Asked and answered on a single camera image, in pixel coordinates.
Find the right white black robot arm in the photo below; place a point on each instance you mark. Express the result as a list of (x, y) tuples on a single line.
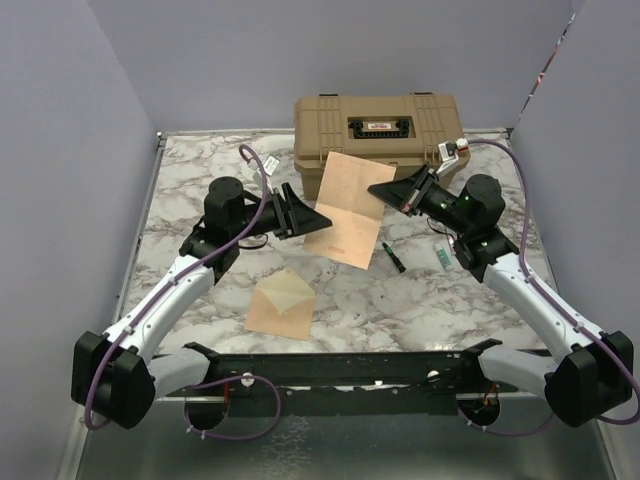
[(588, 372)]

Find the white green glue stick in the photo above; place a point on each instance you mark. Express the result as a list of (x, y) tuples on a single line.
[(443, 257)]

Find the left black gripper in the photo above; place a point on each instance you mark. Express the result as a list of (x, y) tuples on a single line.
[(294, 216)]

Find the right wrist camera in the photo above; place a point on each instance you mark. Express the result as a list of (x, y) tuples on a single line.
[(449, 153)]

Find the tan plastic toolbox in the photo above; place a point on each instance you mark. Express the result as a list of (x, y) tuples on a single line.
[(401, 131)]

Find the peach paper letter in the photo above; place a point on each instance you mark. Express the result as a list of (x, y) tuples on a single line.
[(356, 215)]

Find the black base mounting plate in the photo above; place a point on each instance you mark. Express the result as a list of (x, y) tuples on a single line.
[(341, 384)]

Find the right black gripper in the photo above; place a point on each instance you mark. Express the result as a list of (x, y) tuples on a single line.
[(407, 194)]

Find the black green marker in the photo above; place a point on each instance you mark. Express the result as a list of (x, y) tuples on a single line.
[(394, 258)]

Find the peach paper envelope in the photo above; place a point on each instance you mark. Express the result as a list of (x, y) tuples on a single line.
[(282, 305)]

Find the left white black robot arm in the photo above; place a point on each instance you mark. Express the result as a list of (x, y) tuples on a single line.
[(116, 375)]

